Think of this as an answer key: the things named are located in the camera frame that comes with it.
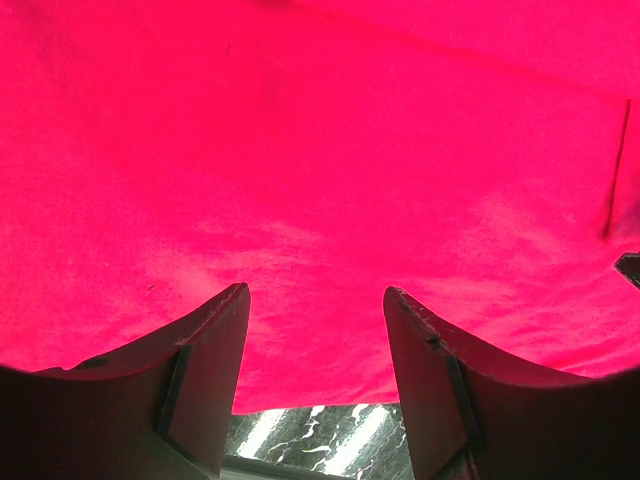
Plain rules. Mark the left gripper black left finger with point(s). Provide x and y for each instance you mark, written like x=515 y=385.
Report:
x=156 y=408

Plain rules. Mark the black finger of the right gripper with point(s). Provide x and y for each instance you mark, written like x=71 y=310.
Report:
x=628 y=265

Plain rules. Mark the pink red t shirt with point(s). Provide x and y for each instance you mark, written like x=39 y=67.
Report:
x=483 y=156

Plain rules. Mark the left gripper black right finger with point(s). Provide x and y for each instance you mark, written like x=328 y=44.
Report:
x=474 y=411

